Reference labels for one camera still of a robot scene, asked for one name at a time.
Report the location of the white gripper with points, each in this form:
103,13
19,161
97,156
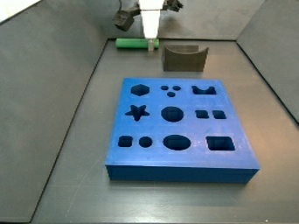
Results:
150,8

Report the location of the green oval cylinder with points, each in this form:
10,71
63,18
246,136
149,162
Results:
135,43

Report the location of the black curved fixture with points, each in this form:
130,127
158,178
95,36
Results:
185,58

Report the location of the blue foam shape board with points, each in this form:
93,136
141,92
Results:
178,133

